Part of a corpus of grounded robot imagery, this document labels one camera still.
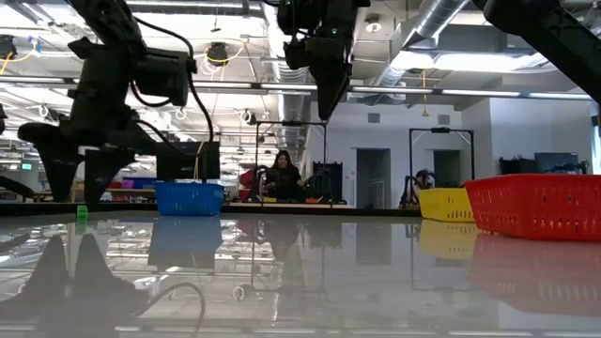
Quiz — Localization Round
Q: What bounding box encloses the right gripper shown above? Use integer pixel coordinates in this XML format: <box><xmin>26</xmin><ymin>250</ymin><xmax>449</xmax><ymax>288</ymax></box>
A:
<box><xmin>276</xmin><ymin>0</ymin><xmax>372</xmax><ymax>121</ymax></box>

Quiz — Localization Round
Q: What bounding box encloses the red background machine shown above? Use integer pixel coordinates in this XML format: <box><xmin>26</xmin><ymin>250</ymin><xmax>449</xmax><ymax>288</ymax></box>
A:
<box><xmin>238</xmin><ymin>169</ymin><xmax>257</xmax><ymax>202</ymax></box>

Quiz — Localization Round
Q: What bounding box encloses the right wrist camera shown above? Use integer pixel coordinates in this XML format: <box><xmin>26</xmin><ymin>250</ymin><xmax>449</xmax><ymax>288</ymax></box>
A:
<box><xmin>283</xmin><ymin>36</ymin><xmax>315</xmax><ymax>71</ymax></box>

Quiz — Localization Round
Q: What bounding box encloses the black ceiling device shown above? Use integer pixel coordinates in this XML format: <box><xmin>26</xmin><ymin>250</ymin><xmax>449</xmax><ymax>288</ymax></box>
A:
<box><xmin>0</xmin><ymin>35</ymin><xmax>19</xmax><ymax>61</ymax></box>
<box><xmin>205</xmin><ymin>40</ymin><xmax>230</xmax><ymax>68</ymax></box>

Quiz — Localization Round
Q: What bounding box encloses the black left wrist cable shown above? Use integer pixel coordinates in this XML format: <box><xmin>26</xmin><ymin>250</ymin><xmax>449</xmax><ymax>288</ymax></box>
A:
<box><xmin>129</xmin><ymin>16</ymin><xmax>216</xmax><ymax>157</ymax></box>

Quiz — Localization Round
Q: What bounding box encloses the black gantry frame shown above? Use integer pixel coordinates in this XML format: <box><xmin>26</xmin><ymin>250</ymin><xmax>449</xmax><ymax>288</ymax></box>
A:
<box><xmin>408</xmin><ymin>126</ymin><xmax>475</xmax><ymax>207</ymax></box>
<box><xmin>254</xmin><ymin>120</ymin><xmax>329</xmax><ymax>208</ymax></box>

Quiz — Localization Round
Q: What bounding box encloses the person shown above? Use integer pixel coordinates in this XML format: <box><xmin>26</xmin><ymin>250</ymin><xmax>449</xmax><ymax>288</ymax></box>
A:
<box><xmin>264</xmin><ymin>149</ymin><xmax>309</xmax><ymax>203</ymax></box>

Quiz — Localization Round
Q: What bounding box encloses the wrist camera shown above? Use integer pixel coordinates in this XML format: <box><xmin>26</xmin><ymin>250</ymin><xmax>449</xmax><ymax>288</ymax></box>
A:
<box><xmin>283</xmin><ymin>36</ymin><xmax>315</xmax><ymax>71</ymax></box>
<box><xmin>133</xmin><ymin>48</ymin><xmax>197</xmax><ymax>108</ymax></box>

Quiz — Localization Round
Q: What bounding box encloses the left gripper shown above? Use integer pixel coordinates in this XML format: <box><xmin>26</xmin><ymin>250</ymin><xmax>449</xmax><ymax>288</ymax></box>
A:
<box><xmin>18</xmin><ymin>37</ymin><xmax>156</xmax><ymax>204</ymax></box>

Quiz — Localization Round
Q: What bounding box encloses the grey door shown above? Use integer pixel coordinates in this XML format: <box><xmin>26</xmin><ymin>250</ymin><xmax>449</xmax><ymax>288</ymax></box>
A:
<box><xmin>432</xmin><ymin>148</ymin><xmax>465</xmax><ymax>189</ymax></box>
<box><xmin>355</xmin><ymin>147</ymin><xmax>393</xmax><ymax>210</ymax></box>

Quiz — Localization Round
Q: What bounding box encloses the yellow plastic basket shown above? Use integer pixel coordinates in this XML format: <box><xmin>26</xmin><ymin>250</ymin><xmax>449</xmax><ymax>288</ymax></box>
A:
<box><xmin>416</xmin><ymin>187</ymin><xmax>475</xmax><ymax>223</ymax></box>

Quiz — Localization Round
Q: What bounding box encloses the black rack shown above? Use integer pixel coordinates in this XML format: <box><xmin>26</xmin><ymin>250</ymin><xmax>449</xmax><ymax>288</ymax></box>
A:
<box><xmin>313</xmin><ymin>161</ymin><xmax>345</xmax><ymax>203</ymax></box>

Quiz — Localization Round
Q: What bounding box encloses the long white light bar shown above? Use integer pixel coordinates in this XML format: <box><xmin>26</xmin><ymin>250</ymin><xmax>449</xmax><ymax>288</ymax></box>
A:
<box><xmin>0</xmin><ymin>74</ymin><xmax>601</xmax><ymax>102</ymax></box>

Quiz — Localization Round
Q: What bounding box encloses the blue plastic basket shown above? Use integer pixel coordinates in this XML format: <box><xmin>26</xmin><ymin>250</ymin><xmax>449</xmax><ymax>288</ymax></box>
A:
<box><xmin>154</xmin><ymin>181</ymin><xmax>225</xmax><ymax>217</ymax></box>

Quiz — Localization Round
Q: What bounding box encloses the yellow hanging pendant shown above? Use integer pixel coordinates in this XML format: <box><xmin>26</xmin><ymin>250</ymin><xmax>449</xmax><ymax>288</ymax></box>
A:
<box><xmin>421</xmin><ymin>69</ymin><xmax>431</xmax><ymax>118</ymax></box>

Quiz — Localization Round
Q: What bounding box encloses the red plastic basket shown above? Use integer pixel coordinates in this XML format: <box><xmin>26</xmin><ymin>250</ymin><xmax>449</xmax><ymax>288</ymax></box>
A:
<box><xmin>463</xmin><ymin>173</ymin><xmax>601</xmax><ymax>242</ymax></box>

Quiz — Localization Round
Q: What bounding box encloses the silver round ventilation duct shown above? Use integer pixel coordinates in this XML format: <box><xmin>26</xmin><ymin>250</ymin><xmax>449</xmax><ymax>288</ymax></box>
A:
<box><xmin>370</xmin><ymin>0</ymin><xmax>470</xmax><ymax>90</ymax></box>
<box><xmin>270</xmin><ymin>46</ymin><xmax>316</xmax><ymax>151</ymax></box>

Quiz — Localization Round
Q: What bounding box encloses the grey rectangular duct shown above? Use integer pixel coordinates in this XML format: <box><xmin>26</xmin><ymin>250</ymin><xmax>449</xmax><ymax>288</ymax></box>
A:
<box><xmin>436</xmin><ymin>22</ymin><xmax>534</xmax><ymax>54</ymax></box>

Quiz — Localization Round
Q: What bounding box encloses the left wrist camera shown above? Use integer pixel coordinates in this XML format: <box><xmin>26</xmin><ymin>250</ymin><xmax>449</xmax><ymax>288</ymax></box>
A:
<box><xmin>133</xmin><ymin>48</ymin><xmax>197</xmax><ymax>108</ymax></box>

